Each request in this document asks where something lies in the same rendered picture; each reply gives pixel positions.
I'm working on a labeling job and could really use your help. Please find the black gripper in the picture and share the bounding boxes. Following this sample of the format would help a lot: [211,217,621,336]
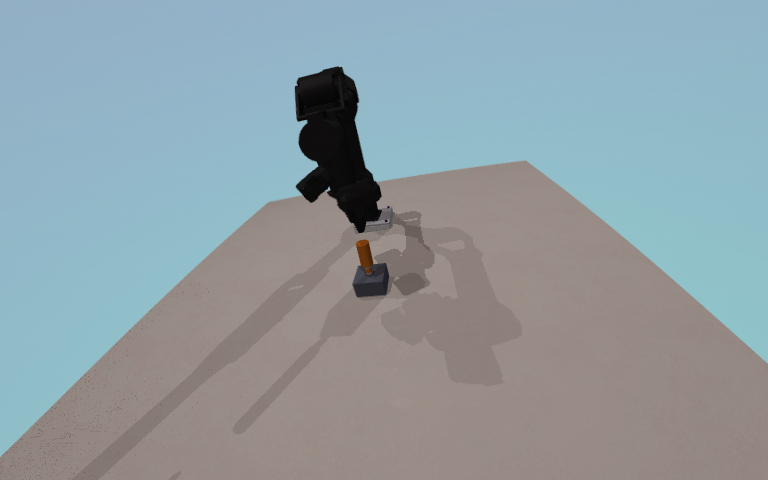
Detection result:
[324,145,380,233]

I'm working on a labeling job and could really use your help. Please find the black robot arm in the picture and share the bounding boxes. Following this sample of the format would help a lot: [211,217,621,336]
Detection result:
[295,66,382,203]

